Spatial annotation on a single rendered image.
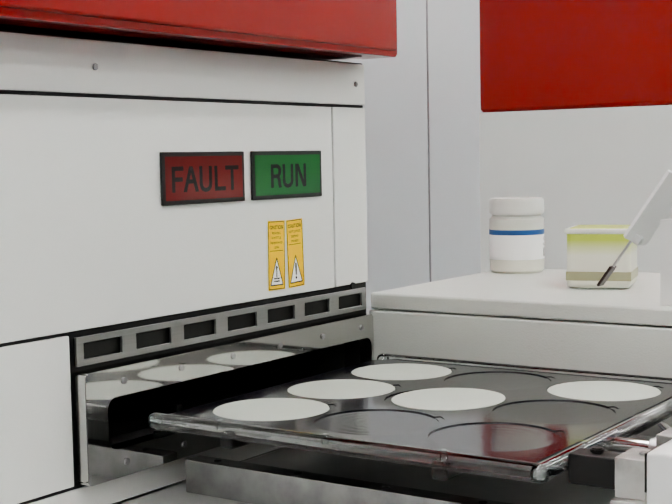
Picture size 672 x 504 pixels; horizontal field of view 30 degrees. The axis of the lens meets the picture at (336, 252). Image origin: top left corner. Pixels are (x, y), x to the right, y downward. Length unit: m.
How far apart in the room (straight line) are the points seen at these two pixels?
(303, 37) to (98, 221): 0.29
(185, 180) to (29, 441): 0.28
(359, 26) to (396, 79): 2.99
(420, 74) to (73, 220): 3.44
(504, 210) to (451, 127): 3.02
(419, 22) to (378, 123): 0.45
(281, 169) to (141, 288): 0.23
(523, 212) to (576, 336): 0.35
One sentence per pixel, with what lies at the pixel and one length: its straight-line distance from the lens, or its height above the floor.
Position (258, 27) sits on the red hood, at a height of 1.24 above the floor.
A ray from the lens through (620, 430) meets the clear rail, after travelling 1.01.
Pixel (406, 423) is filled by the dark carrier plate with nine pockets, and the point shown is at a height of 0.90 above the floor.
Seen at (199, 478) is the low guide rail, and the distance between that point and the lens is 1.14.
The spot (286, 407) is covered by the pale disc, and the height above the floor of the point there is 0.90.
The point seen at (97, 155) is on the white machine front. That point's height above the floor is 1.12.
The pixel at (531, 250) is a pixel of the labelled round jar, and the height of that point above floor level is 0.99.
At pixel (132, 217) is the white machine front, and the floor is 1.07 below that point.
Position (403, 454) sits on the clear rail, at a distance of 0.93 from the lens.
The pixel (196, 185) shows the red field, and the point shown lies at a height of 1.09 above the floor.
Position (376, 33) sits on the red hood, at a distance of 1.34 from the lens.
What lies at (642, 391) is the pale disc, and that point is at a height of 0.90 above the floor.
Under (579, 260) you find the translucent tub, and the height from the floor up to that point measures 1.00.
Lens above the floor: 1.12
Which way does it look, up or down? 4 degrees down
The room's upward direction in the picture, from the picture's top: 1 degrees counter-clockwise
